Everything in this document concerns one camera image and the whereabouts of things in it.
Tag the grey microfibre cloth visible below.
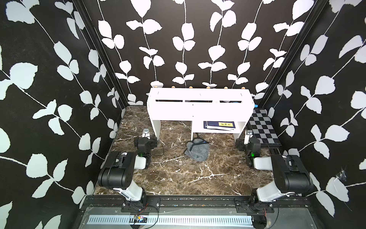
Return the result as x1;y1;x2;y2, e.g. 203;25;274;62
185;137;210;162

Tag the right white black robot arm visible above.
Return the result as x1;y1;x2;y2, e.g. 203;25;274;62
235;130;314;205

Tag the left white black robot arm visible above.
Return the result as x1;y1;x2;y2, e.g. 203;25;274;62
98;128;157;206

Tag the white wooden bookshelf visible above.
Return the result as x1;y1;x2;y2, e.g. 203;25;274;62
147;88;254;139

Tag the black white checkerboard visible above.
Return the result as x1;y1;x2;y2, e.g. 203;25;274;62
247;108;282;148

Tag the dark blue book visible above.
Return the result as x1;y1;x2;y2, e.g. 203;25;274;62
204;121;235;131

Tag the small electronics board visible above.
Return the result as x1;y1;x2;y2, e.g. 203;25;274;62
131;216;148;224

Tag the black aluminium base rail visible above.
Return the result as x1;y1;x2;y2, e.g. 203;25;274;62
81;195;311;215

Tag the white perforated cable duct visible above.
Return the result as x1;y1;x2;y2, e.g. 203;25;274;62
86;215;253;227

